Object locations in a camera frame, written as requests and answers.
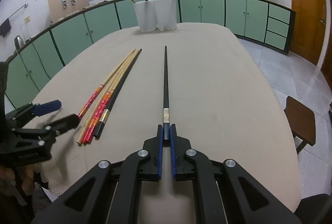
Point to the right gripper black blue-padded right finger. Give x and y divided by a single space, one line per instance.
224 192

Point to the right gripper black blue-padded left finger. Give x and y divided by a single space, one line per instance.
109 192

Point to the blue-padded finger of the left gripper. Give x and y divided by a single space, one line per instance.
43 109

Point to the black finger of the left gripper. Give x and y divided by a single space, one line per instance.
60 126

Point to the black chopstick silver band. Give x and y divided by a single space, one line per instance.
166 100

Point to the green lower kitchen cabinets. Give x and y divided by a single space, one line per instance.
41 58

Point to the person's left hand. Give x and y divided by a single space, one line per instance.
24 176

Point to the plain bamboo chopstick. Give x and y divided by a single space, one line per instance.
109 86

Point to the black chopstick gold band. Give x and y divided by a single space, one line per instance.
105 115

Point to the steel kettle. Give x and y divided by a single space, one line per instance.
19 42

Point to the wooden stool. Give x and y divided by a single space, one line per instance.
301 121

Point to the cardboard panel with white device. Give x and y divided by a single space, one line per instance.
60 9

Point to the white utensil holder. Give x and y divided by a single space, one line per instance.
156 14

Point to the brown wooden door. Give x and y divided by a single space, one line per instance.
309 28

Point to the red-handled bamboo chopstick left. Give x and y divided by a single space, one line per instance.
101 87

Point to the red-handled bamboo chopstick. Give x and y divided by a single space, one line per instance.
101 87
100 111
79 141

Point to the red-handled bamboo chopstick middle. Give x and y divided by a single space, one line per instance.
79 141

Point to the red-handled bamboo chopstick right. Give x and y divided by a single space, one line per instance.
100 111

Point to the dark towel on rail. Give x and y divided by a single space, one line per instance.
5 28

